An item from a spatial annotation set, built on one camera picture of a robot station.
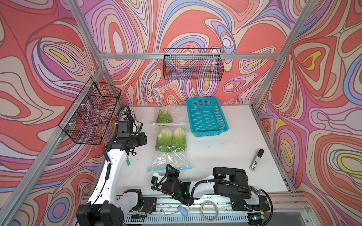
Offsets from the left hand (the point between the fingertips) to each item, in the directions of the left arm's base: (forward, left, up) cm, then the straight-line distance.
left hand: (144, 137), depth 79 cm
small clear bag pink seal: (+33, -19, -14) cm, 40 cm away
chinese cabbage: (+2, -10, -10) cm, 14 cm away
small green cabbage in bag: (+24, -8, -9) cm, 27 cm away
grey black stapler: (-7, -67, -15) cm, 69 cm away
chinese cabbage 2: (+5, -20, -11) cm, 23 cm away
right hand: (-11, -15, -14) cm, 23 cm away
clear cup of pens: (+20, +17, -1) cm, 26 cm away
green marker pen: (-6, +13, -18) cm, 23 cm away
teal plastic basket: (+31, -41, -17) cm, 54 cm away
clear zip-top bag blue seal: (-8, -20, -13) cm, 25 cm away
